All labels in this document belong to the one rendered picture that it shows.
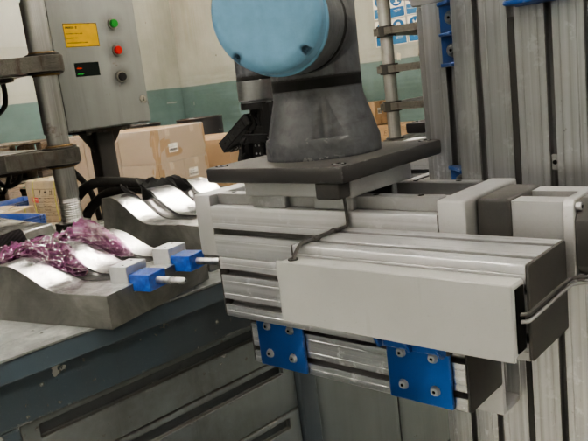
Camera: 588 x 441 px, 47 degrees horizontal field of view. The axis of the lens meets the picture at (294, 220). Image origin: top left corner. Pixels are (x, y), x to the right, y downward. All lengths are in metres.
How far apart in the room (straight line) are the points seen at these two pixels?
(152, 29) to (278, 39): 9.76
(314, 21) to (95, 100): 1.53
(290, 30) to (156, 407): 0.80
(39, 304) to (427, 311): 0.72
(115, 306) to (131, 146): 4.34
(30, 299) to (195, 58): 9.31
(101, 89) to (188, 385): 1.13
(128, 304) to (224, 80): 9.00
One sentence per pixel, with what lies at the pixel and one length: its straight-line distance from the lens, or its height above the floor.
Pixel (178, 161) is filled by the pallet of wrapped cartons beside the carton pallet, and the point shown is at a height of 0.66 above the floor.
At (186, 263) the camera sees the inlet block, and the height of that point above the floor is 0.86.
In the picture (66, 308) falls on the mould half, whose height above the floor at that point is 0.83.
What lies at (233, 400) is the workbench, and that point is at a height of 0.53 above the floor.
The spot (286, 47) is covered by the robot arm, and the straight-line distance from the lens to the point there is 0.69.
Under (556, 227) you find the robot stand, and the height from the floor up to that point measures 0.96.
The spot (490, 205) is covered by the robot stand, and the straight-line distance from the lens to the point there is 0.73.
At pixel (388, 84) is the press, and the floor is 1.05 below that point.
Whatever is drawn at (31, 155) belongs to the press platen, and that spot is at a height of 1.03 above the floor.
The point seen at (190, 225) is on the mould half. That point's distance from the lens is 1.32.
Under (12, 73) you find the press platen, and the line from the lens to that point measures 1.96.
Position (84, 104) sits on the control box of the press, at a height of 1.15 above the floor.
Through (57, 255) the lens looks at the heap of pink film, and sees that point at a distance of 1.22.
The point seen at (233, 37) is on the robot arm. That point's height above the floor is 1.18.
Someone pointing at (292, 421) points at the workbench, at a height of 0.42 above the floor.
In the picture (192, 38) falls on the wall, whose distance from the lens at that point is 10.42.
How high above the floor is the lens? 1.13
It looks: 11 degrees down
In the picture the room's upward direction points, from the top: 7 degrees counter-clockwise
